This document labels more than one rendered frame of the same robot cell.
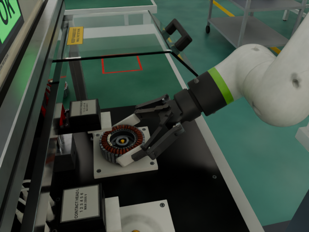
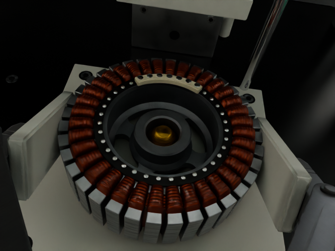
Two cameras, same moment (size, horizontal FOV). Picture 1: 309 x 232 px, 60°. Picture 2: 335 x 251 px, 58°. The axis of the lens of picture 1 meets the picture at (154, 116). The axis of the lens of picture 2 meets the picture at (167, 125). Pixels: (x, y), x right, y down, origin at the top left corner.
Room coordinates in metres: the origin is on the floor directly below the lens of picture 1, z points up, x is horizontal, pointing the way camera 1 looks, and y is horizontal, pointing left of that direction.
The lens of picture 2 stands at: (0.50, -0.02, 0.95)
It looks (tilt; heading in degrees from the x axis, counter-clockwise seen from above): 52 degrees down; 98
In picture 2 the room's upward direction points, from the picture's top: 10 degrees clockwise
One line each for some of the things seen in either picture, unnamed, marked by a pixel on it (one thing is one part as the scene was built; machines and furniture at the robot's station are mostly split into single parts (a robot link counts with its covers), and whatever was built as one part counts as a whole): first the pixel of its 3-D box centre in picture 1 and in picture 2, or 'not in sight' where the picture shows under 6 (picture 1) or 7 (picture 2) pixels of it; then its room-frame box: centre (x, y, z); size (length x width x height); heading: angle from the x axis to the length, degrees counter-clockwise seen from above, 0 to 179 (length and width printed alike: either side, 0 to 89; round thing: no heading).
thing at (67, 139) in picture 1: (63, 151); (177, 10); (0.46, 0.22, 0.80); 0.07 x 0.05 x 0.06; 11
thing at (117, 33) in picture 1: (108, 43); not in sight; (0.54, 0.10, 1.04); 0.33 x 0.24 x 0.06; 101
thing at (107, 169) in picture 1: (123, 149); (158, 161); (0.49, 0.08, 0.78); 0.15 x 0.15 x 0.01; 11
